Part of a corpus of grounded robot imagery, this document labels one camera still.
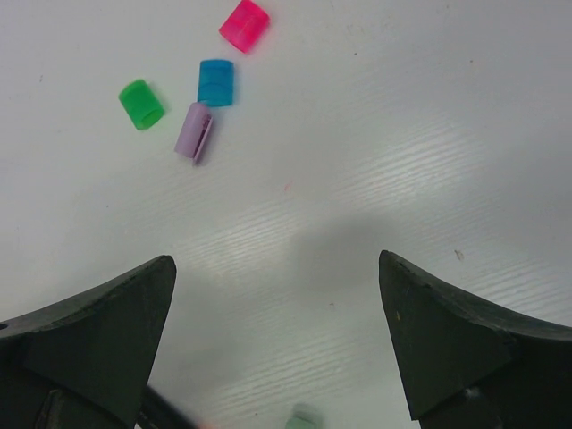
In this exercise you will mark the pink pen cap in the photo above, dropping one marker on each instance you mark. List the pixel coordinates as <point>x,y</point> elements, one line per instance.
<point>245,25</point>

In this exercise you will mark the blue pen cap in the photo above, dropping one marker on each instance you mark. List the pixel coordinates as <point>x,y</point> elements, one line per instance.
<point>216,83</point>

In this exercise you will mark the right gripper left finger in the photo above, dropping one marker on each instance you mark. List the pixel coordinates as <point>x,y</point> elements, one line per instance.
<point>84,362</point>

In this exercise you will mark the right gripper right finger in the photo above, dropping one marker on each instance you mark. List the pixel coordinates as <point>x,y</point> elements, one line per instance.
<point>466,362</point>

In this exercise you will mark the pastel purple pen cap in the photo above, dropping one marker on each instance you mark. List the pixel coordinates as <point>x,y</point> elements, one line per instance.
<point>194,132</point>

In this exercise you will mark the green pen cap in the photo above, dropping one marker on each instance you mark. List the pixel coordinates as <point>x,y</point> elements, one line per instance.
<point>141,104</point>

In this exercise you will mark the pastel green highlighter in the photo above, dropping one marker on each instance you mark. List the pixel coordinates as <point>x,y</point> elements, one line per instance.
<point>304,416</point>

